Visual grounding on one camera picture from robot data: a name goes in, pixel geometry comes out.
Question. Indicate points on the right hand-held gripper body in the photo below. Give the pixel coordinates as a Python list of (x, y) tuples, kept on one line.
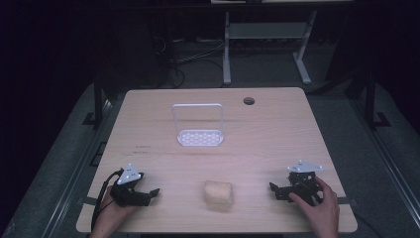
[(305, 185)]

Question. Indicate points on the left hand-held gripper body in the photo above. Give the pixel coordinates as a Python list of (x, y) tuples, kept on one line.
[(128, 174)]

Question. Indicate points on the person's right hand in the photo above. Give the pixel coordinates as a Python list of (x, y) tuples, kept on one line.
[(322, 211)]

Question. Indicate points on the person's left hand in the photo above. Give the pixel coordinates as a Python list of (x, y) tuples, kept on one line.
[(110, 213)]

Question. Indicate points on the black metal stand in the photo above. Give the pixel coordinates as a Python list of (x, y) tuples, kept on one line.
[(97, 102), (370, 102)]

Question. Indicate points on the aluminium floor rail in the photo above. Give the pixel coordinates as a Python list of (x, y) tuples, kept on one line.
[(77, 165), (384, 158)]

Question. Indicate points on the white perforated rack with frame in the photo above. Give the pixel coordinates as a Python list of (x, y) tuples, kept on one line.
[(199, 137)]

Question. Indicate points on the white metal desk frame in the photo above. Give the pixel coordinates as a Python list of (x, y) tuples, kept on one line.
[(267, 31)]

